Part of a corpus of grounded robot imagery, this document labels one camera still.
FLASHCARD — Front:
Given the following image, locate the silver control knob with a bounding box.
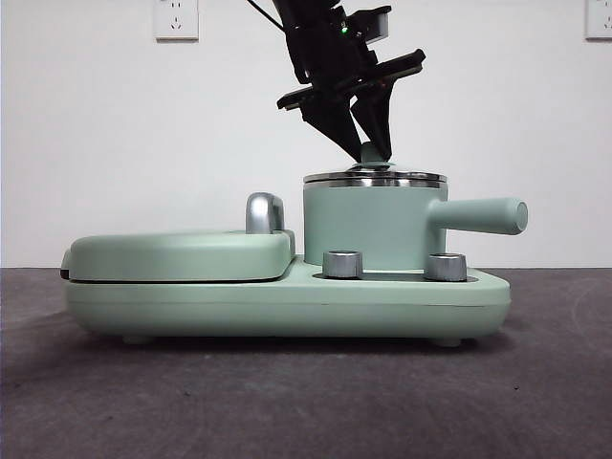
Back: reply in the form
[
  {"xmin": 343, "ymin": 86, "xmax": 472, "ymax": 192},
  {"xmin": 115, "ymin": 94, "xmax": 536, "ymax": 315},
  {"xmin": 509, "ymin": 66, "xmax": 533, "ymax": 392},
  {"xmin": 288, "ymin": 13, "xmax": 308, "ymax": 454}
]
[
  {"xmin": 425, "ymin": 252, "xmax": 469, "ymax": 282},
  {"xmin": 322, "ymin": 250, "xmax": 365, "ymax": 279}
]

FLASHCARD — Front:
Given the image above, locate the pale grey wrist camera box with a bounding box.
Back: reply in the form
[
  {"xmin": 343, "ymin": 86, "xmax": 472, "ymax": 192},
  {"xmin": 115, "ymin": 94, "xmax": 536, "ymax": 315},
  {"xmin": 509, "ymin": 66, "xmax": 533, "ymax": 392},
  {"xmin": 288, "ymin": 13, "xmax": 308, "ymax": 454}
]
[{"xmin": 352, "ymin": 6, "xmax": 391, "ymax": 43}]

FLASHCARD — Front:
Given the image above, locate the thin black cable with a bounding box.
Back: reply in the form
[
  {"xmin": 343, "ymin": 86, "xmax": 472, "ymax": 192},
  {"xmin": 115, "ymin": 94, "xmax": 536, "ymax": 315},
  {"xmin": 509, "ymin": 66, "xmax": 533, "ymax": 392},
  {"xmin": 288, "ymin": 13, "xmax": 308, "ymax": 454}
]
[{"xmin": 245, "ymin": 0, "xmax": 290, "ymax": 33}]

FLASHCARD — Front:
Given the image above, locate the white wall socket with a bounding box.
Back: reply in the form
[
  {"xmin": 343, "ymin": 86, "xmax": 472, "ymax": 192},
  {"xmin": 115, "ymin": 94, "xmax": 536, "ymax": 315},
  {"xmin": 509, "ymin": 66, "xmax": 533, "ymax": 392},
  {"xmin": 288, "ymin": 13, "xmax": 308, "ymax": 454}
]
[
  {"xmin": 153, "ymin": 0, "xmax": 200, "ymax": 42},
  {"xmin": 584, "ymin": 0, "xmax": 612, "ymax": 41}
]

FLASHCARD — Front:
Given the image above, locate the green hinged griddle lid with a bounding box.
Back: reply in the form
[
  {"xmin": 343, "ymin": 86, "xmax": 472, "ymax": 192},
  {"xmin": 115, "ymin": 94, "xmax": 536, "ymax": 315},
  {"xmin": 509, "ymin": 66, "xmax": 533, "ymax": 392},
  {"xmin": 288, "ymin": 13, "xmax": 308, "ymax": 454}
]
[{"xmin": 60, "ymin": 228, "xmax": 297, "ymax": 283}]

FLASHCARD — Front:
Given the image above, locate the green breakfast maker base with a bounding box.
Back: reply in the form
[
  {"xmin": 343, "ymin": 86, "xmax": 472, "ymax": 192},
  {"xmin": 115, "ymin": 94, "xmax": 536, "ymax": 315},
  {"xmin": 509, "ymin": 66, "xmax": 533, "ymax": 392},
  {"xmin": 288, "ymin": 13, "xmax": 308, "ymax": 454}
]
[{"xmin": 64, "ymin": 255, "xmax": 512, "ymax": 346}]

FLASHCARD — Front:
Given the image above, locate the chrome griddle lid handle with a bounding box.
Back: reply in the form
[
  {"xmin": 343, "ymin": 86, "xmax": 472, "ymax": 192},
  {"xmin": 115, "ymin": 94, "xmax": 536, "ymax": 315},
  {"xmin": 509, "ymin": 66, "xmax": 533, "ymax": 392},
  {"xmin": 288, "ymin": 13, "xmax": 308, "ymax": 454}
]
[{"xmin": 245, "ymin": 191, "xmax": 288, "ymax": 235}]

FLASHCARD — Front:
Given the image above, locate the green pot with side handle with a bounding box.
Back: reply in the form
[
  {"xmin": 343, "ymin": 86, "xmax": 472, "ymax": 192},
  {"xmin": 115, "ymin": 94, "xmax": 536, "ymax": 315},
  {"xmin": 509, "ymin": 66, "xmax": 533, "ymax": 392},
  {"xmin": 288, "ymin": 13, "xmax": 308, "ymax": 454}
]
[{"xmin": 302, "ymin": 177, "xmax": 530, "ymax": 269}]

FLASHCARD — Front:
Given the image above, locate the glass lid with green knob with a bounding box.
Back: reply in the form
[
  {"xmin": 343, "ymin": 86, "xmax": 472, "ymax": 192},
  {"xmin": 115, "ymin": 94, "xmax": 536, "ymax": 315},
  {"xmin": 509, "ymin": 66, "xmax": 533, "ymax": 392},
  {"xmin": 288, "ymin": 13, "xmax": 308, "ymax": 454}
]
[{"xmin": 303, "ymin": 142, "xmax": 448, "ymax": 184}]

